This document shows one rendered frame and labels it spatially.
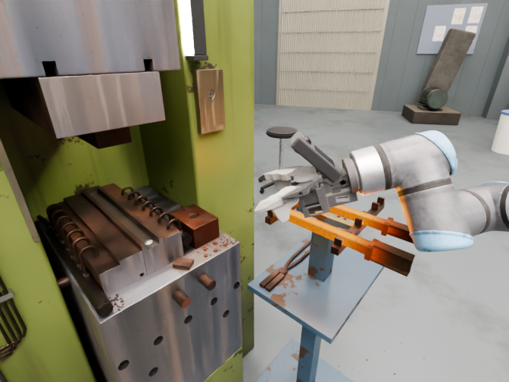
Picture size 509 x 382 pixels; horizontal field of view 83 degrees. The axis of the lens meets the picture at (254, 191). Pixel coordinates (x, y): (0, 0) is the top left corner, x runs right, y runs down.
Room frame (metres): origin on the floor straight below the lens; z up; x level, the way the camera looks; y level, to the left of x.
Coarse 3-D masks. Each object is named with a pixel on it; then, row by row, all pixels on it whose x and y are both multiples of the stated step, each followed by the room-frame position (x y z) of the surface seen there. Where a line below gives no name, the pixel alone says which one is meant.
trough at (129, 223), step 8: (88, 192) 0.82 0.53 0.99; (96, 192) 0.84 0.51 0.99; (96, 200) 0.78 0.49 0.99; (104, 200) 0.78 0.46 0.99; (112, 200) 0.76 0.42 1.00; (112, 208) 0.73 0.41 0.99; (120, 208) 0.72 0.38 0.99; (120, 216) 0.69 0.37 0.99; (128, 216) 0.68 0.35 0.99; (128, 224) 0.65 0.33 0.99; (136, 224) 0.65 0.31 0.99; (136, 232) 0.61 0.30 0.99; (144, 232) 0.61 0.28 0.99; (144, 240) 0.57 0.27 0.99; (152, 240) 0.57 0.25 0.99
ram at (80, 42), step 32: (0, 0) 0.45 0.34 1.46; (32, 0) 0.48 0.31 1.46; (64, 0) 0.51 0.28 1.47; (96, 0) 0.54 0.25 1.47; (128, 0) 0.58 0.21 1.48; (160, 0) 0.62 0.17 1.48; (0, 32) 0.44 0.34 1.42; (32, 32) 0.47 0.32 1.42; (64, 32) 0.50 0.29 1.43; (96, 32) 0.53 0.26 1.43; (128, 32) 0.57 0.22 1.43; (160, 32) 0.61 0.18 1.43; (0, 64) 0.44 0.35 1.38; (32, 64) 0.46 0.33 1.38; (64, 64) 0.49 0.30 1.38; (96, 64) 0.52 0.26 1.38; (128, 64) 0.56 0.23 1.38; (160, 64) 0.61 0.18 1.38
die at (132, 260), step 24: (120, 192) 0.83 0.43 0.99; (72, 216) 0.70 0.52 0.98; (96, 216) 0.68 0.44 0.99; (144, 216) 0.68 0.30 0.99; (72, 240) 0.59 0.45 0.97; (96, 240) 0.58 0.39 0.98; (120, 240) 0.57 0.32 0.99; (168, 240) 0.58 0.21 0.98; (96, 264) 0.50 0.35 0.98; (120, 264) 0.50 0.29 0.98; (144, 264) 0.53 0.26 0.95; (168, 264) 0.57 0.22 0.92; (120, 288) 0.49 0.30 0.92
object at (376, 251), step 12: (300, 216) 0.68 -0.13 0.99; (312, 228) 0.64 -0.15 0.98; (324, 228) 0.62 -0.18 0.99; (336, 228) 0.62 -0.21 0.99; (348, 240) 0.57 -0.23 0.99; (360, 240) 0.57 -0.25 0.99; (372, 240) 0.56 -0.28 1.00; (372, 252) 0.53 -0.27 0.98; (384, 252) 0.52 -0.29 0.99; (396, 252) 0.51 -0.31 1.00; (408, 252) 0.51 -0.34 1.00; (384, 264) 0.51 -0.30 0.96; (396, 264) 0.50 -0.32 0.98; (408, 264) 0.49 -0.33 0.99
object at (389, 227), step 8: (336, 208) 0.72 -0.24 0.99; (344, 208) 0.72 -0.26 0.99; (352, 208) 0.72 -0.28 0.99; (344, 216) 0.71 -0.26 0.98; (352, 216) 0.69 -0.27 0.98; (360, 216) 0.68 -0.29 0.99; (368, 216) 0.68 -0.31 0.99; (376, 216) 0.68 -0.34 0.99; (368, 224) 0.66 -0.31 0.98; (376, 224) 0.65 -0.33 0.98; (384, 224) 0.63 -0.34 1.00; (392, 224) 0.63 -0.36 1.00; (400, 224) 0.63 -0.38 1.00; (384, 232) 0.63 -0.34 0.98; (392, 232) 0.63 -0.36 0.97; (400, 232) 0.62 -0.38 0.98; (408, 232) 0.60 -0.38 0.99; (408, 240) 0.60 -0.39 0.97
